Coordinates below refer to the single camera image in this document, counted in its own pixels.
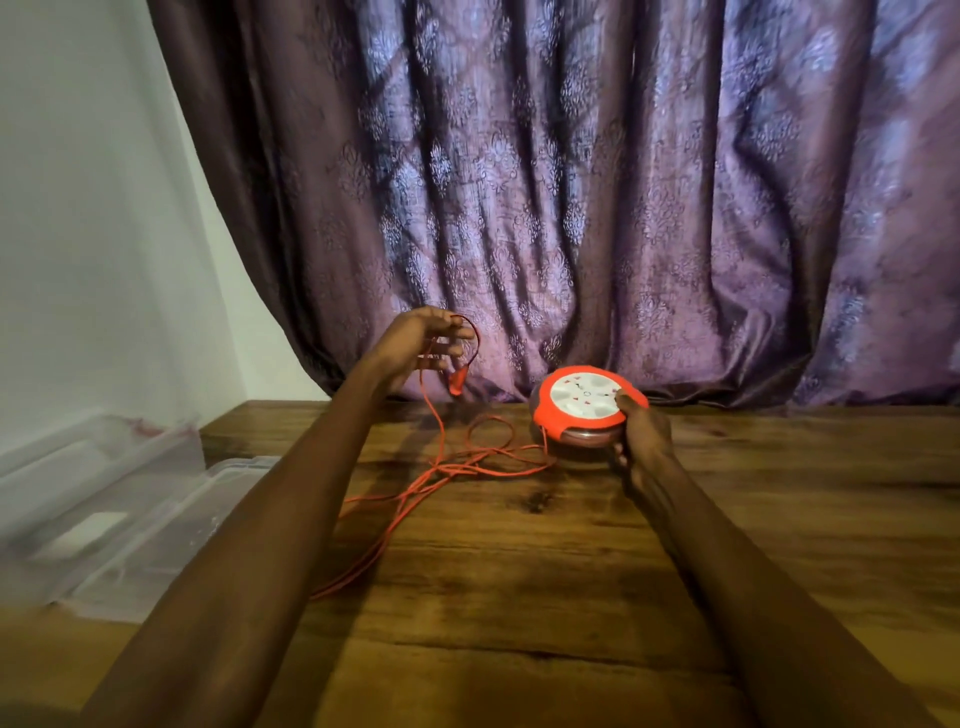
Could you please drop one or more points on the person's right hand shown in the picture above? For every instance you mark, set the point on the person's right hand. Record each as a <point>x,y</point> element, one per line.
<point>645,444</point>

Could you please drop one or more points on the clear plastic box lid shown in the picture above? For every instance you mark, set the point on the clear plastic box lid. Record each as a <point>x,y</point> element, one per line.
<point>161,540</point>

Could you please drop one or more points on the purple patterned curtain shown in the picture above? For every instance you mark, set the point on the purple patterned curtain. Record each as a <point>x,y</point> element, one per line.
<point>570,195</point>

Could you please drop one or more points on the person's left forearm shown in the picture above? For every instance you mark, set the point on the person's left forearm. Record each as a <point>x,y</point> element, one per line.
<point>247,555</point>

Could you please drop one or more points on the person's left hand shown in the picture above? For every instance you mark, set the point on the person's left hand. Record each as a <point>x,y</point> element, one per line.
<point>406,343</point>

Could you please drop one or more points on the clear plastic storage box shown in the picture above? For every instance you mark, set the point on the clear plastic storage box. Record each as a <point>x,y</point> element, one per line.
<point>75,487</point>

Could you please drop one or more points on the person's right forearm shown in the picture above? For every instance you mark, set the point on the person's right forearm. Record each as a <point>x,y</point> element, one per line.
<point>765,607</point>

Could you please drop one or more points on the person's left middle finger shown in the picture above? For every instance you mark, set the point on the person's left middle finger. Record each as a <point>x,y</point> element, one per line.
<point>435,364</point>

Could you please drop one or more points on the person's left thumb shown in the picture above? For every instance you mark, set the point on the person's left thumb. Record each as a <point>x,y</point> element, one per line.
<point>453,327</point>

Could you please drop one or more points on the person's right thumb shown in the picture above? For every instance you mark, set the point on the person's right thumb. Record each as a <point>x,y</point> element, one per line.
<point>630,405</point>

